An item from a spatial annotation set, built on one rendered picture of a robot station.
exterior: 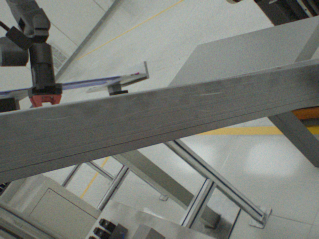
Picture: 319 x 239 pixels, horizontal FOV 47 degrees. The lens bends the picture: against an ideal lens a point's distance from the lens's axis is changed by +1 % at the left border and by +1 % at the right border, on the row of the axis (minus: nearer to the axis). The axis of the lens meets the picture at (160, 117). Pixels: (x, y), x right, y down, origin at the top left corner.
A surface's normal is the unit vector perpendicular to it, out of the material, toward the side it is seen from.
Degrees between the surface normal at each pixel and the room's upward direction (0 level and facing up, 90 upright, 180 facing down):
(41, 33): 82
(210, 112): 90
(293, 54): 0
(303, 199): 0
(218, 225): 0
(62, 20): 90
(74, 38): 90
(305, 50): 90
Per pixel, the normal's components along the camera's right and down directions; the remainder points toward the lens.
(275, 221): -0.69, -0.61
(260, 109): 0.52, -0.04
